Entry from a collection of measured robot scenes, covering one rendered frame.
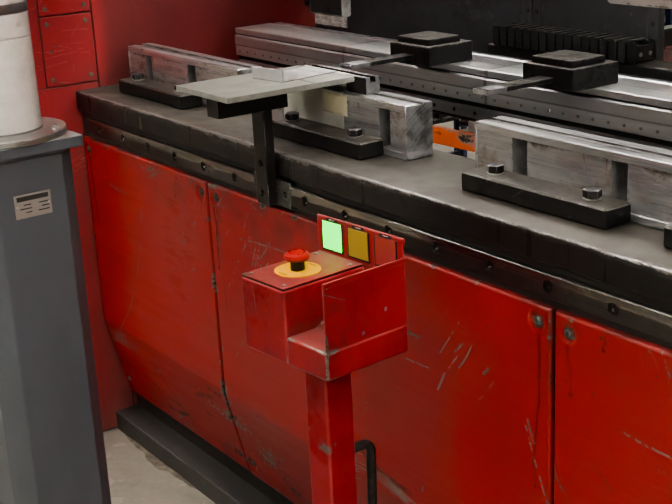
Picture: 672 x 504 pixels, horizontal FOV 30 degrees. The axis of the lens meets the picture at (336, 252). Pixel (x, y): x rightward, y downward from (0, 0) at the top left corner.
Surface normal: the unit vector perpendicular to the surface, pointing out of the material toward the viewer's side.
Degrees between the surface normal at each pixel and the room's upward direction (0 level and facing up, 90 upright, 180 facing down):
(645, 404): 90
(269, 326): 90
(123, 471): 0
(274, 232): 90
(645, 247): 0
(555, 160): 90
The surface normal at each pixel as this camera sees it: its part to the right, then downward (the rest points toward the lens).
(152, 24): 0.58, 0.22
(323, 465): -0.77, 0.23
